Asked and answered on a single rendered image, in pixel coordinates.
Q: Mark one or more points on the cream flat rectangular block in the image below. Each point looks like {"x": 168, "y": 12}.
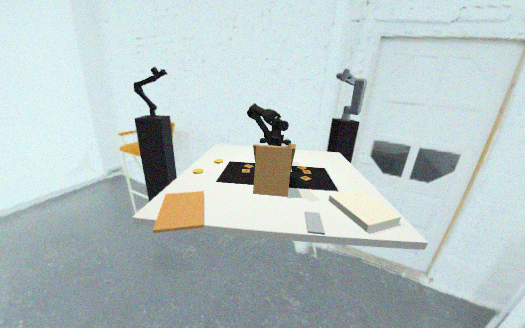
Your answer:
{"x": 364, "y": 211}

